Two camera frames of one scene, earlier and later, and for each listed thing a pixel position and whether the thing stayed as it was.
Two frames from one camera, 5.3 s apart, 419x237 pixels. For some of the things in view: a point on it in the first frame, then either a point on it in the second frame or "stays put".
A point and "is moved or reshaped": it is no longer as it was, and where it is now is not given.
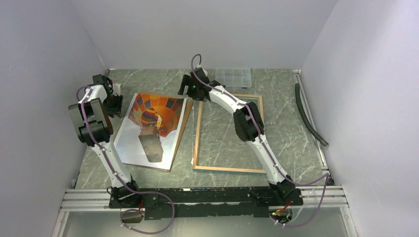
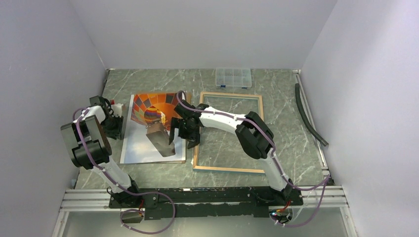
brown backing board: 189,104 → 188,98
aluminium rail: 328,198 stays put
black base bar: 254,202 stays put
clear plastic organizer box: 234,77 stays put
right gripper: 188,81 → 175,124
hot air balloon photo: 149,134 is moved or reshaped
